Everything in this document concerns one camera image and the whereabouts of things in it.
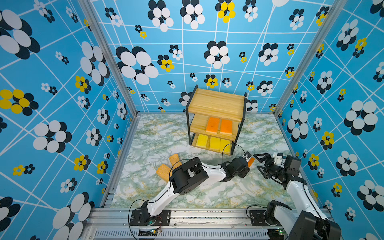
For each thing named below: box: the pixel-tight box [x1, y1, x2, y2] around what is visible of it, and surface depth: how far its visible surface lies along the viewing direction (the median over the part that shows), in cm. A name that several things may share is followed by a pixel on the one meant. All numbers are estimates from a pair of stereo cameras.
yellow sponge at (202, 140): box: [196, 134, 208, 148], surface depth 103 cm
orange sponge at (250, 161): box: [248, 157, 256, 168], surface depth 84 cm
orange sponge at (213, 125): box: [205, 116, 220, 134], surface depth 88 cm
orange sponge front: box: [220, 119, 233, 134], surface depth 88 cm
